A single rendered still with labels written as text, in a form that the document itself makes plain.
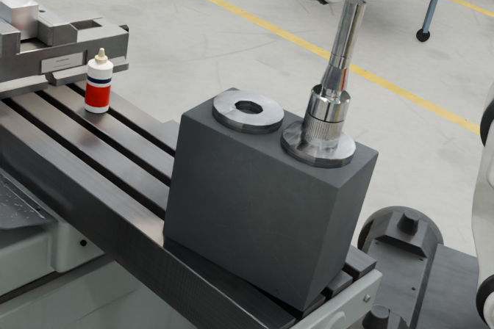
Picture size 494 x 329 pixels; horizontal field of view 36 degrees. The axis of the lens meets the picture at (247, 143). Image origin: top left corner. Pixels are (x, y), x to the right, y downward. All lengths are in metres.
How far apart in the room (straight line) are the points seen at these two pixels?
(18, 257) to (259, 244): 0.41
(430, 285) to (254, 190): 0.81
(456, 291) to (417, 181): 1.55
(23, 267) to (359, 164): 0.55
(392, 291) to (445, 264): 0.21
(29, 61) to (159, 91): 2.10
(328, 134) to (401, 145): 2.54
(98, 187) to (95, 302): 0.31
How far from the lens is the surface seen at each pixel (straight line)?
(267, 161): 0.89
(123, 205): 1.08
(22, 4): 1.33
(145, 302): 1.49
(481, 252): 1.46
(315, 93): 0.87
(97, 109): 1.29
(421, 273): 1.64
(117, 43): 1.43
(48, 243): 1.21
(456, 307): 1.63
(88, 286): 1.32
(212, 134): 0.92
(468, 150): 3.57
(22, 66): 1.33
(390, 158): 3.29
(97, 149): 1.20
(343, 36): 0.85
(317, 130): 0.88
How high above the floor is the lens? 1.53
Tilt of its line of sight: 29 degrees down
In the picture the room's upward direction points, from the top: 12 degrees clockwise
